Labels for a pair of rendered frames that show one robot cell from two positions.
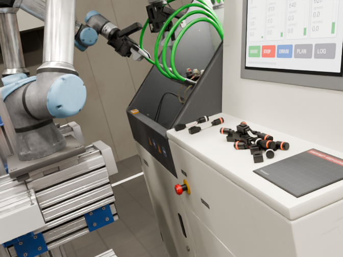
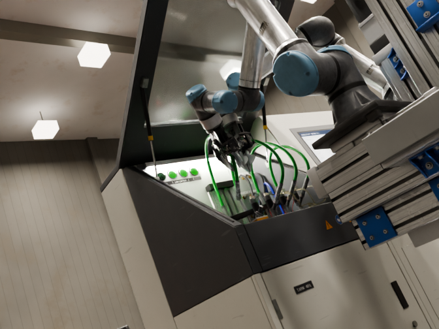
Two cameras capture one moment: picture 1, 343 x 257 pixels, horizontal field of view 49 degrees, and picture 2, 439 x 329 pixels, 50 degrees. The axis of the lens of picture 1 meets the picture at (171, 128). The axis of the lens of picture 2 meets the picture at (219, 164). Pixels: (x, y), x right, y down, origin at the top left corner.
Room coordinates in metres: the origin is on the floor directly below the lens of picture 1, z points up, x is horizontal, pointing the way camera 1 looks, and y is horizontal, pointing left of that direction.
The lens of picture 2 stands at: (2.51, 1.57, 0.68)
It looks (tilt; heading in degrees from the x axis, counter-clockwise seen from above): 18 degrees up; 246
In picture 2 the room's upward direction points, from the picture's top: 23 degrees counter-clockwise
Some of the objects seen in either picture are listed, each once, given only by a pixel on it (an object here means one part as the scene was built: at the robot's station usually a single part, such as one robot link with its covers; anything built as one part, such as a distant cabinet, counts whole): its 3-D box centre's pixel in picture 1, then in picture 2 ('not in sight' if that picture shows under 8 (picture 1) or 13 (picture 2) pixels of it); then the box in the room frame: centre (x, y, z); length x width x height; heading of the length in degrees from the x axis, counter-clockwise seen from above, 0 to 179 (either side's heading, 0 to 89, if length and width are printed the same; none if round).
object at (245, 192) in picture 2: not in sight; (251, 194); (1.50, -0.45, 1.20); 0.13 x 0.03 x 0.31; 15
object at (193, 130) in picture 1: (206, 125); not in sight; (1.16, -0.11, 0.99); 0.12 x 0.02 x 0.02; 108
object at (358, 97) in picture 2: not in sight; (354, 107); (1.62, 0.60, 1.09); 0.15 x 0.15 x 0.10
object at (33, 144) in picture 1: (38, 136); not in sight; (1.16, 0.41, 1.09); 0.15 x 0.15 x 0.10
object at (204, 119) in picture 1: (191, 123); not in sight; (1.23, -0.07, 0.99); 0.12 x 0.02 x 0.02; 103
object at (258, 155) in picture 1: (249, 136); not in sight; (0.91, -0.19, 1.01); 0.23 x 0.11 x 0.06; 15
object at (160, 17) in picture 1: (160, 17); (238, 137); (1.64, -0.06, 1.35); 0.09 x 0.08 x 0.12; 105
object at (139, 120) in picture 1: (151, 136); (313, 230); (1.60, 0.09, 0.87); 0.62 x 0.04 x 0.16; 15
